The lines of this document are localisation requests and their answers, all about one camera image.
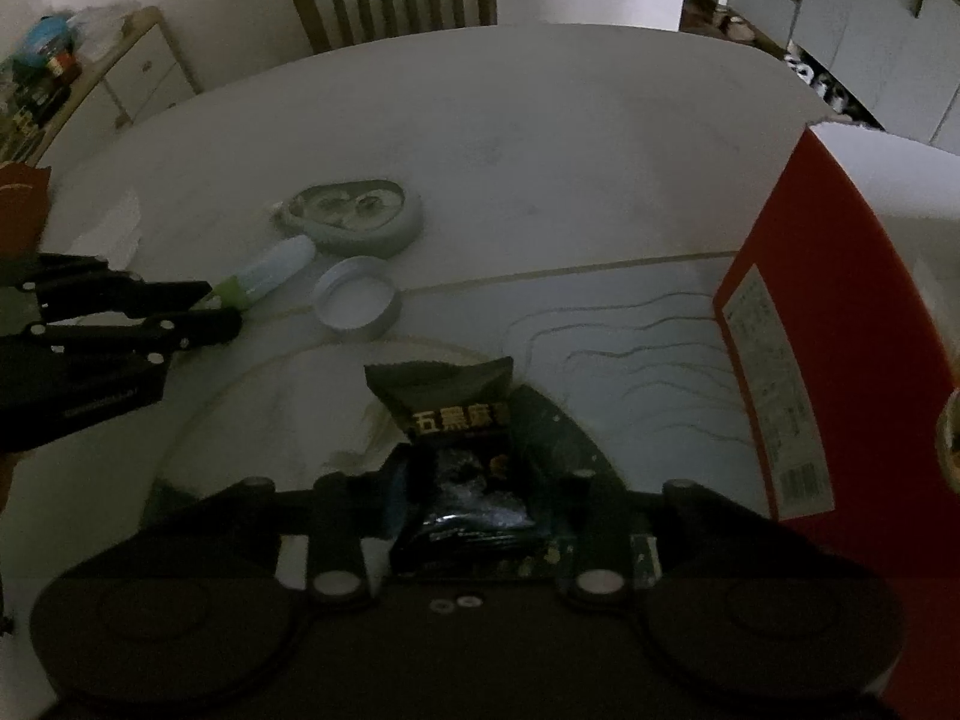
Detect red cardboard box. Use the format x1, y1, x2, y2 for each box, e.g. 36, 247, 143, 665
709, 120, 960, 691

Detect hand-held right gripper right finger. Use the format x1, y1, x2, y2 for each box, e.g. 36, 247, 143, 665
555, 469, 811, 612

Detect dark blue speckled mat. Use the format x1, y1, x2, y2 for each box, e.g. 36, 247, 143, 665
360, 382, 661, 587

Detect tan round object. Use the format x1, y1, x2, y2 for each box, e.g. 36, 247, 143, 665
934, 388, 960, 482

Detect white wooden sideboard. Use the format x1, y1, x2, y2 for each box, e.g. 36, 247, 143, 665
34, 6, 200, 166

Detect black white shoes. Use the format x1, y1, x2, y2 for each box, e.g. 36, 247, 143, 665
784, 49, 854, 112

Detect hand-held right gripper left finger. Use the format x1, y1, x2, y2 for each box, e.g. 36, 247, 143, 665
135, 457, 412, 610

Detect blue lidded container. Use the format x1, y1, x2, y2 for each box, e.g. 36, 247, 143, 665
22, 15, 74, 55

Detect white round lid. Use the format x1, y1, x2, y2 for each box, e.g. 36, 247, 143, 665
313, 256, 401, 337

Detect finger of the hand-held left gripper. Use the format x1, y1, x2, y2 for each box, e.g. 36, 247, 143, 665
26, 309, 242, 365
0, 255, 213, 320

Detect white plastic bag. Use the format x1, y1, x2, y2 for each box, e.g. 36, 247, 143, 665
75, 4, 143, 61

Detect red brown bag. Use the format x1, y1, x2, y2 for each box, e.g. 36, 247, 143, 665
0, 163, 50, 256

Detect grey cabinet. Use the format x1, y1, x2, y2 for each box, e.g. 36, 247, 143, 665
720, 0, 960, 155

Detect green white bottle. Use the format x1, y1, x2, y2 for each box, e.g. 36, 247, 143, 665
201, 234, 316, 312

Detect black snack packet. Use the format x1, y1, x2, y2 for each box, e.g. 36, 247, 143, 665
364, 358, 560, 578

